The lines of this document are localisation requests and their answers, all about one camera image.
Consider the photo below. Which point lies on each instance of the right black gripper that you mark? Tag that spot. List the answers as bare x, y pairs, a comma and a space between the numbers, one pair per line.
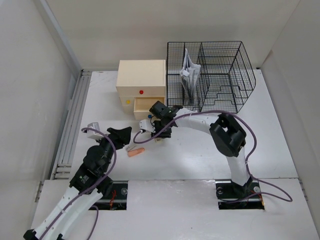
167, 134

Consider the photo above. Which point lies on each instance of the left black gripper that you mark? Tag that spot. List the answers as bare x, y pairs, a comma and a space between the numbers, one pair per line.
119, 137

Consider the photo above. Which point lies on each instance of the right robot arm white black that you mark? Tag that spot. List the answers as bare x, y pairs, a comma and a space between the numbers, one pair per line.
227, 134

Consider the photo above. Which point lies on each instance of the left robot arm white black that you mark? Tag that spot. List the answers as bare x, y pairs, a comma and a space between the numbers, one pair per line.
90, 187

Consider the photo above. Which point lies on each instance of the grey white eraser stick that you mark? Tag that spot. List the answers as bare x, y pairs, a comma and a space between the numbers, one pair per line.
128, 148

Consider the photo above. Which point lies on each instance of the cream wooden drawer cabinet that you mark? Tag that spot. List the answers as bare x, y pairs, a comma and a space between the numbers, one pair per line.
142, 73

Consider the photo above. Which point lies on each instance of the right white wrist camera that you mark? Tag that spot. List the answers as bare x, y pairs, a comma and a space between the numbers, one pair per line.
147, 126

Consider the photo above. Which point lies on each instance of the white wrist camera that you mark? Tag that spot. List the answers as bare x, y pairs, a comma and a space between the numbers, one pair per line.
93, 131
147, 126

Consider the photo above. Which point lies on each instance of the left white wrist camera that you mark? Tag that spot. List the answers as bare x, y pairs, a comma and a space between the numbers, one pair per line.
93, 131

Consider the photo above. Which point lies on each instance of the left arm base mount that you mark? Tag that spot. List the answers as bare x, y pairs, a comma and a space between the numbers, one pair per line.
116, 199

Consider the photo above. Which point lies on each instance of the aluminium rail frame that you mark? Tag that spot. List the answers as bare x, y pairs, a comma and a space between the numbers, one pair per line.
60, 166

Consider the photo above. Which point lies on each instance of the black wire mesh organizer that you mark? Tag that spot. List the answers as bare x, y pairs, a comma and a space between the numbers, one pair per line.
226, 79

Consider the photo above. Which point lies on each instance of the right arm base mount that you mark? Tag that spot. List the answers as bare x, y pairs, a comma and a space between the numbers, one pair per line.
232, 196

